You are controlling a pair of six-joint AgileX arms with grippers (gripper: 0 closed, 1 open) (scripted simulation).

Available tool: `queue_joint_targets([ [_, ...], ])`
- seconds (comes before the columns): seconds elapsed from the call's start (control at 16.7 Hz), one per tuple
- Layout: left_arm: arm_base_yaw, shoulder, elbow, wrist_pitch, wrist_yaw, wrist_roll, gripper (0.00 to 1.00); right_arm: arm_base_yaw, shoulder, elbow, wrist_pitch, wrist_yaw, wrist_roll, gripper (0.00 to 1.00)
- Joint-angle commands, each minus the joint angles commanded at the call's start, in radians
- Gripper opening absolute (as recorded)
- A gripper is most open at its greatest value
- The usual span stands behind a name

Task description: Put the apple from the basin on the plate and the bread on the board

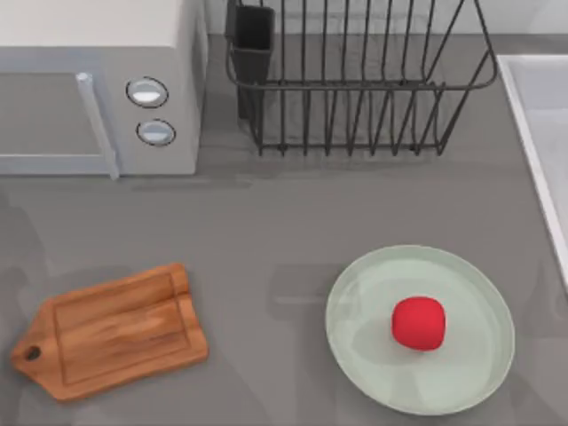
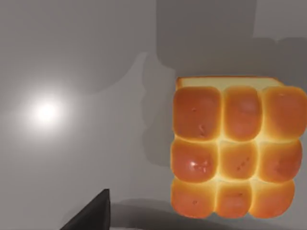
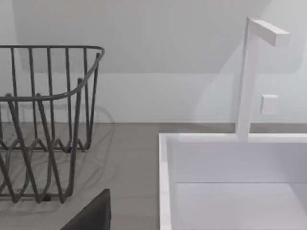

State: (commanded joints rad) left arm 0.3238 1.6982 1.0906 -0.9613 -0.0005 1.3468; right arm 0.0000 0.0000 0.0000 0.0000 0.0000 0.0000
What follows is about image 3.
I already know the tall white tap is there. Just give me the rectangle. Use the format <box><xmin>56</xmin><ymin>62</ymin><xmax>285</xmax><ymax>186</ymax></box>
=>
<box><xmin>235</xmin><ymin>16</ymin><xmax>290</xmax><ymax>140</ymax></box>

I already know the grey wire basket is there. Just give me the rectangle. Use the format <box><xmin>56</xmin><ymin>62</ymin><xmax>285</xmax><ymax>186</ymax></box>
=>
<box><xmin>0</xmin><ymin>45</ymin><xmax>105</xmax><ymax>204</ymax></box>

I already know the white sink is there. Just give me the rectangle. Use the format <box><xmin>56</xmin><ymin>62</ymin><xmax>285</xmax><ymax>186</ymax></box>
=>
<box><xmin>158</xmin><ymin>132</ymin><xmax>307</xmax><ymax>230</ymax></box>

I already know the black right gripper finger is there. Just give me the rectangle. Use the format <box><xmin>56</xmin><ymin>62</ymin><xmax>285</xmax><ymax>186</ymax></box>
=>
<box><xmin>59</xmin><ymin>188</ymin><xmax>112</xmax><ymax>230</ymax></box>

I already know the small white square knob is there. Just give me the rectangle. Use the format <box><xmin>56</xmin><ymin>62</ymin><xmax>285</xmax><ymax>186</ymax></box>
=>
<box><xmin>260</xmin><ymin>94</ymin><xmax>279</xmax><ymax>115</ymax></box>

